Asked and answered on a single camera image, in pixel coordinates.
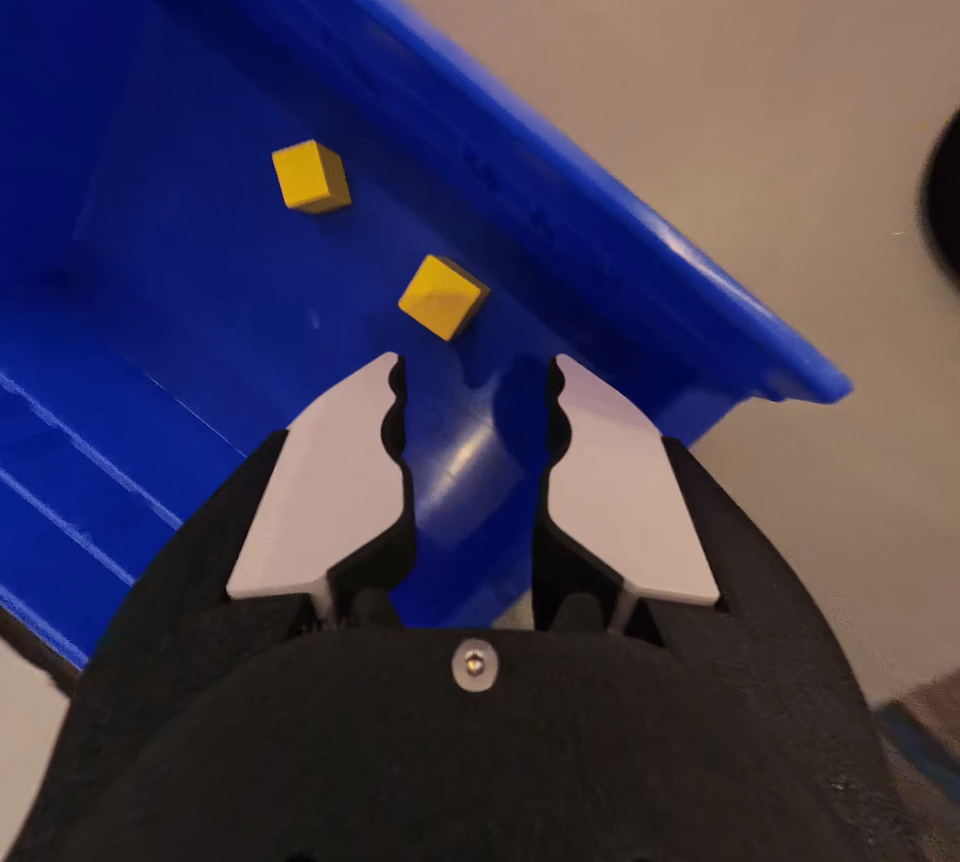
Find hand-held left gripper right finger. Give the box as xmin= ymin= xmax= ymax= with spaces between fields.
xmin=531 ymin=354 xmax=721 ymax=632

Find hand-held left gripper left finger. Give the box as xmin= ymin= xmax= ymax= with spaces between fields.
xmin=225 ymin=352 xmax=417 ymax=629

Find blue plastic bin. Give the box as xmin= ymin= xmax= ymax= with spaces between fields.
xmin=0 ymin=0 xmax=855 ymax=670

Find yellow wooden cube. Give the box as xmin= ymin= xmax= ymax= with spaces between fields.
xmin=271 ymin=139 xmax=352 ymax=214
xmin=397 ymin=255 xmax=491 ymax=343

